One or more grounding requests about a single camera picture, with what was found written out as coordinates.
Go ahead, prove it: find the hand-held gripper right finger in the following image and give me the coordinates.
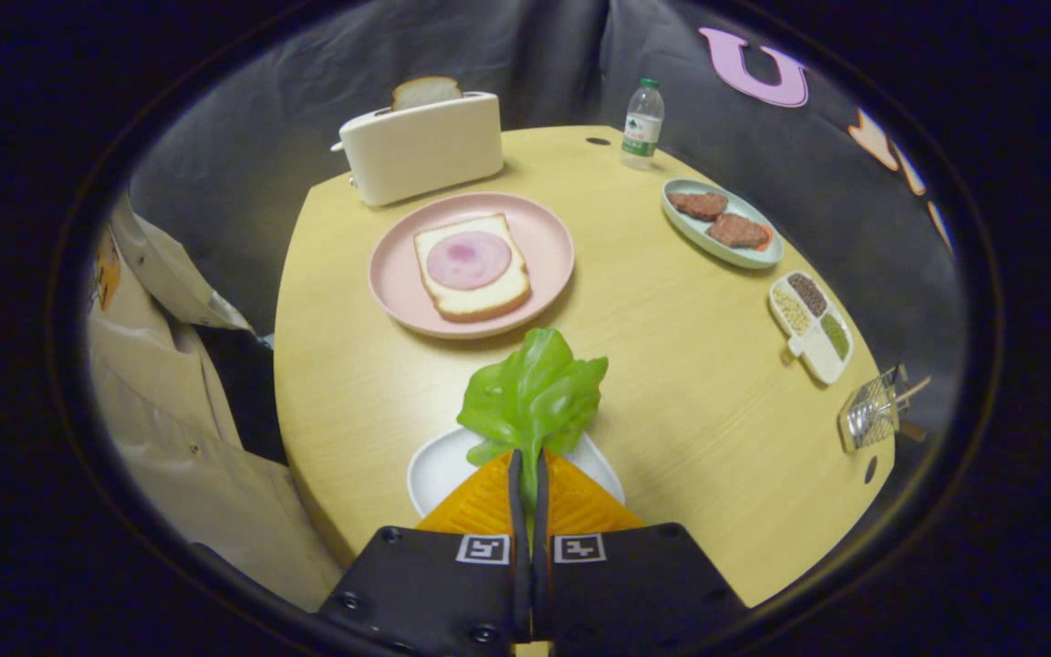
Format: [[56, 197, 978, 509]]
[[531, 449, 750, 657]]

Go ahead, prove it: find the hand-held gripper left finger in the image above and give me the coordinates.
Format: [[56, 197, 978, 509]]
[[316, 449, 534, 657]]

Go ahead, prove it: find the green lettuce leaf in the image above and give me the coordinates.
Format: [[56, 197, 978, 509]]
[[456, 328, 609, 512]]

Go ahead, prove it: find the toasted bread slice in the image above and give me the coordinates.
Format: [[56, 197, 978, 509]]
[[390, 76, 463, 112]]

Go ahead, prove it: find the white round plate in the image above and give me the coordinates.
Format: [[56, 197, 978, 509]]
[[407, 426, 626, 519]]

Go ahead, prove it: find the white bread slice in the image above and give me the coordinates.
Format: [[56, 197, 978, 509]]
[[412, 213, 533, 323]]

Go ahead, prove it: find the pink ham slice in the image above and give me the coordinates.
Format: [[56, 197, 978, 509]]
[[426, 230, 514, 291]]

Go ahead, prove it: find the pink round plate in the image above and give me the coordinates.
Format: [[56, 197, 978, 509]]
[[368, 191, 576, 340]]

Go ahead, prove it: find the person's dark shirt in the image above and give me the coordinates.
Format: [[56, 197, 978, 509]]
[[193, 324, 289, 466]]

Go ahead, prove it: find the white divided condiment dish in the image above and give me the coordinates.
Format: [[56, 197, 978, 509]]
[[768, 270, 854, 386]]

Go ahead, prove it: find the pale green oval plate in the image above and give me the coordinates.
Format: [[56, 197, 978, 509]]
[[661, 178, 785, 270]]

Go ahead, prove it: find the clear glass container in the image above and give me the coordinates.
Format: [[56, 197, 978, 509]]
[[838, 365, 911, 454]]

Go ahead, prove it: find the brown meat piece orange tip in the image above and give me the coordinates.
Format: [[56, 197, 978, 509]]
[[706, 213, 775, 252]]

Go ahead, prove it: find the person's beige jacket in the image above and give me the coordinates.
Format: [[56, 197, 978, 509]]
[[86, 192, 344, 614]]

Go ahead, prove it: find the white toaster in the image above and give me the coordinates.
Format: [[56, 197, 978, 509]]
[[331, 91, 505, 207]]

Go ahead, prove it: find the clear water bottle green cap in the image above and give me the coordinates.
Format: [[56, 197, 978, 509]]
[[619, 78, 666, 172]]

